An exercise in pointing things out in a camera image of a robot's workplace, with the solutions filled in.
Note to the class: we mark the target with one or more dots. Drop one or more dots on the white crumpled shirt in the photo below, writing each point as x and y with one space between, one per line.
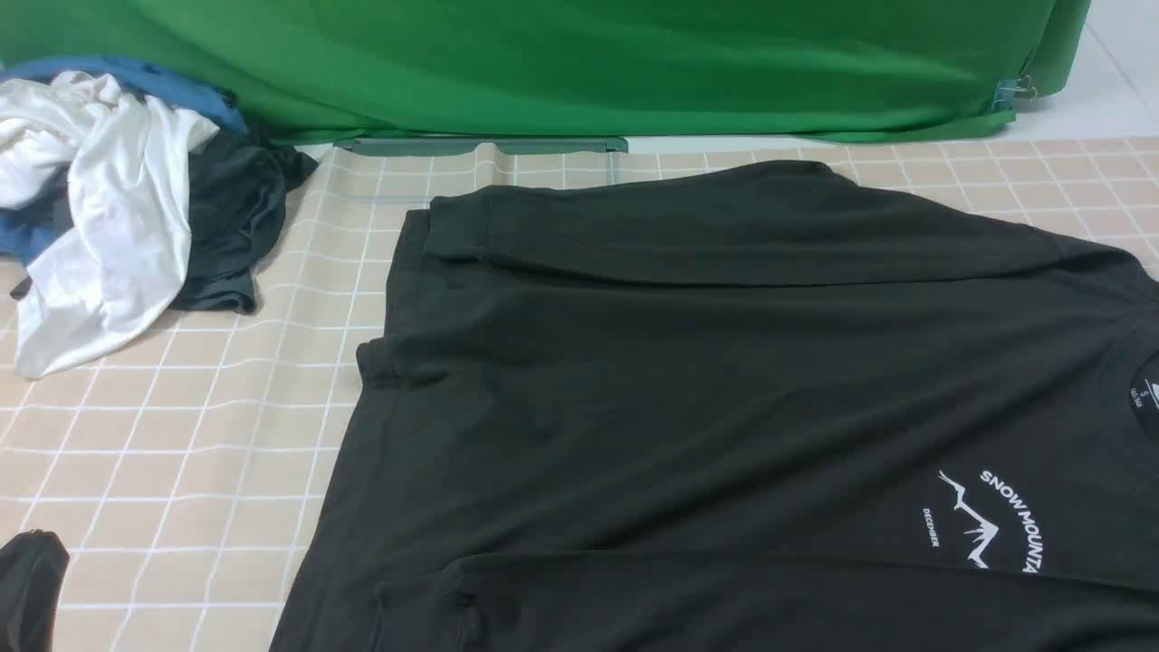
44 126

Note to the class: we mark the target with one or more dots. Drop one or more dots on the dark gray long-sleeve top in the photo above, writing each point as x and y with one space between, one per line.
763 409

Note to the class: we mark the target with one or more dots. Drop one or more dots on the blue crumpled garment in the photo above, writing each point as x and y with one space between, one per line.
24 240

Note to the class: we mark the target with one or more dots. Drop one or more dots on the beige grid tablecloth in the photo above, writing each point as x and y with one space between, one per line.
185 473

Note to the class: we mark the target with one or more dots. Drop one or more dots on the metal binder clip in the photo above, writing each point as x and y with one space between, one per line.
1009 93

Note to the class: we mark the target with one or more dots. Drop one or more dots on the dark gray crumpled garment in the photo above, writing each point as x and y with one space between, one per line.
235 217

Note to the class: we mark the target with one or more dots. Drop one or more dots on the green backdrop cloth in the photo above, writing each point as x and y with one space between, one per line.
861 72

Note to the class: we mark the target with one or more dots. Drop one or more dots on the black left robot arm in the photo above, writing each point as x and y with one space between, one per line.
32 567

